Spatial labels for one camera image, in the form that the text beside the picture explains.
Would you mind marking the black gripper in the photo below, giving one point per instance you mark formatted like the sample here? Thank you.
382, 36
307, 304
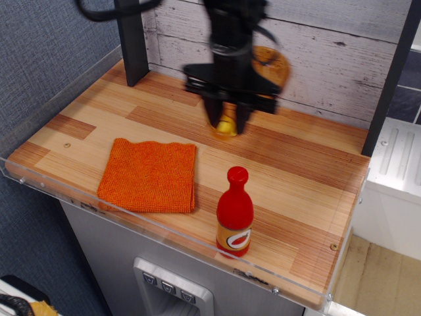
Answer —
231, 78

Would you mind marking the orange transparent pan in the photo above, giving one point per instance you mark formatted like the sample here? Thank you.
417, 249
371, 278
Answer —
271, 65

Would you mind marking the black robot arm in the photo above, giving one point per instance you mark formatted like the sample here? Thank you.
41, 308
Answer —
233, 24

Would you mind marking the yellow toy banana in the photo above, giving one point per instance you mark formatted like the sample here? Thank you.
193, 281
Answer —
226, 126

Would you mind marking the orange knitted cloth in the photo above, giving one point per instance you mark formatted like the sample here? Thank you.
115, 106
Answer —
150, 177

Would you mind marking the red sauce bottle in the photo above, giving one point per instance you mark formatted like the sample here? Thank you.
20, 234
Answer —
235, 214

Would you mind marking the grey toy fridge cabinet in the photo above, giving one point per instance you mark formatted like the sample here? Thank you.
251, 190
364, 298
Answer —
110, 245

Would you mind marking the white ribbed appliance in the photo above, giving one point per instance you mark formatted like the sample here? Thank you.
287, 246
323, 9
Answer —
388, 211

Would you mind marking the silver dispenser panel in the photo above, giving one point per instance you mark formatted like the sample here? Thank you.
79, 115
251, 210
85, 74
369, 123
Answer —
166, 293

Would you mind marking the yellow object bottom left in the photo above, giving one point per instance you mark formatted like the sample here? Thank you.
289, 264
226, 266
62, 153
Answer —
43, 309

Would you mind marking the right dark post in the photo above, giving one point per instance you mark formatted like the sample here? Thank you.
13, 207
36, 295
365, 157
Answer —
397, 65

